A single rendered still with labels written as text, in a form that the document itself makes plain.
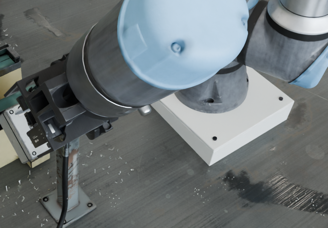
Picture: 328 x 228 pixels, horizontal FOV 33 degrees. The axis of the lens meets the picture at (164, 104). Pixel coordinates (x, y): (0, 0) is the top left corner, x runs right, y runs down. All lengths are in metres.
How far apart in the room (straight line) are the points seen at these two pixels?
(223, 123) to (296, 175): 0.17
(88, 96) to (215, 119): 0.63
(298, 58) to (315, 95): 0.32
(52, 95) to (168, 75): 0.13
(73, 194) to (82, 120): 0.40
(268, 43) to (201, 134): 0.21
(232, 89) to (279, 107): 0.11
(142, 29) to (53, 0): 1.01
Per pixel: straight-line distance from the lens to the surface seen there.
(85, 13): 1.29
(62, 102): 0.45
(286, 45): 0.89
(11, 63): 1.00
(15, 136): 0.71
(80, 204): 0.94
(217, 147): 0.99
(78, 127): 0.51
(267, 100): 1.09
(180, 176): 0.99
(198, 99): 1.02
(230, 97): 1.03
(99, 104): 0.42
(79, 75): 0.42
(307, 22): 0.87
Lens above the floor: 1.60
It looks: 47 degrees down
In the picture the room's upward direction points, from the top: 10 degrees clockwise
